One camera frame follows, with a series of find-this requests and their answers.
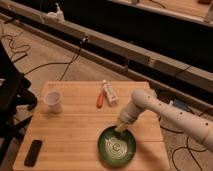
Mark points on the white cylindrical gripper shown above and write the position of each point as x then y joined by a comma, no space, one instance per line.
128,115

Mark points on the green ceramic bowl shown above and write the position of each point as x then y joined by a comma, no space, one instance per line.
116,149

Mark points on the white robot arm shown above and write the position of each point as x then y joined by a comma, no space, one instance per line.
199,129

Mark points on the white tube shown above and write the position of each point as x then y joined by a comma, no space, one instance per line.
110,94

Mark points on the orange marker pen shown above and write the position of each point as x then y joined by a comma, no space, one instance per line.
100,99

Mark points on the blue box on floor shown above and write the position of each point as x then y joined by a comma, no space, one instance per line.
180,104

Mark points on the white plastic cup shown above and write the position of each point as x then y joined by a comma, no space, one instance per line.
53,100

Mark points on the black remote control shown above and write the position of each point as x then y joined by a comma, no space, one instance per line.
33,153

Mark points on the black office chair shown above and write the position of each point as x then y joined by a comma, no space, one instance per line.
14,91

